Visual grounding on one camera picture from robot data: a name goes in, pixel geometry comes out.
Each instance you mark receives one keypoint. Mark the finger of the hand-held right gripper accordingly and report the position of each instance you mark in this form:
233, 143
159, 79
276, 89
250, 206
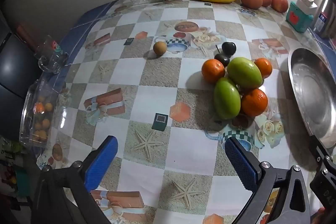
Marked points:
319, 151

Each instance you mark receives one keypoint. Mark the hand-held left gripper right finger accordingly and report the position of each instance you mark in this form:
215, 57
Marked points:
240, 163

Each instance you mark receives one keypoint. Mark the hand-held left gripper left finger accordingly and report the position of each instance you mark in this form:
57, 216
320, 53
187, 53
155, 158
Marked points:
101, 161

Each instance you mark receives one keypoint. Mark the orange mandarin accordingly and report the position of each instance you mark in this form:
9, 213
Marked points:
264, 67
213, 70
254, 102

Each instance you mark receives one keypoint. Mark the steel bowl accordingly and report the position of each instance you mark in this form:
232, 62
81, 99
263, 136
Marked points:
315, 87

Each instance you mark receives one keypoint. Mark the long green mango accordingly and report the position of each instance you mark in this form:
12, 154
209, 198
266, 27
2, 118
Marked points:
227, 98

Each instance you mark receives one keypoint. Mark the round green mango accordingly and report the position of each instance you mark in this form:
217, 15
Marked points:
245, 73

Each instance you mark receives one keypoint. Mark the dark cherry with stem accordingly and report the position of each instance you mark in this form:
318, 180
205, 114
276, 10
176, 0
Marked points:
222, 59

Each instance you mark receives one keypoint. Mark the clear container of kumquats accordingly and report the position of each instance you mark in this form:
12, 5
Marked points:
42, 121

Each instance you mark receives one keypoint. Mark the colourful packaging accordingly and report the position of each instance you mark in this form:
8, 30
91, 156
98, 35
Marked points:
10, 174

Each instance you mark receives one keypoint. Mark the checkered printed tablecloth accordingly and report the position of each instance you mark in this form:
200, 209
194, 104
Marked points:
147, 74

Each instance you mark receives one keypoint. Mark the clear plastic container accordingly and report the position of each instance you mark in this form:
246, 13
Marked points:
50, 53

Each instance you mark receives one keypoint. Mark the dark cabinet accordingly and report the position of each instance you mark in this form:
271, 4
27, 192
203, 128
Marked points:
13, 69

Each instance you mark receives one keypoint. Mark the teal box with red heart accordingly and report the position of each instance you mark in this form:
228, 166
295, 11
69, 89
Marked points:
296, 20

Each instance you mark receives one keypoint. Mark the steel kettle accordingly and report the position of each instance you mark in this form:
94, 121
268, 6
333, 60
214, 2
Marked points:
326, 3

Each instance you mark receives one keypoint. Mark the white charger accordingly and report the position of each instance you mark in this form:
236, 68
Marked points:
305, 3

